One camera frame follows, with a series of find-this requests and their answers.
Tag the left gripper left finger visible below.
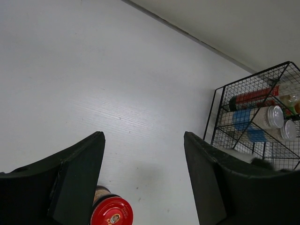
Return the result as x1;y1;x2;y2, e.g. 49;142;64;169
0;131;105;225

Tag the blue-band silver-top shaker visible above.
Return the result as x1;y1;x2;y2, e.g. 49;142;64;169
220;105;284;131
246;120;297;143

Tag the tall red-label sauce bottle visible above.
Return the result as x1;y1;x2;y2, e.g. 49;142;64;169
229;85;279;112

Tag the red-lid sauce jar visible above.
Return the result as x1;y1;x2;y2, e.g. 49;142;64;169
89;185;134;225

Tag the green-label chili sauce bottle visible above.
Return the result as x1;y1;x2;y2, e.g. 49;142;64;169
279;94;300;117

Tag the black-cap white spice bottle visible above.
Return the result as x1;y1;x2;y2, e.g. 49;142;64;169
221;149;275;171

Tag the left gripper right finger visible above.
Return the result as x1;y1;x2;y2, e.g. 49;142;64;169
184;132;300;225

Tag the black wire basket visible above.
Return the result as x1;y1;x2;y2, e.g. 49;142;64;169
203;61;300;171

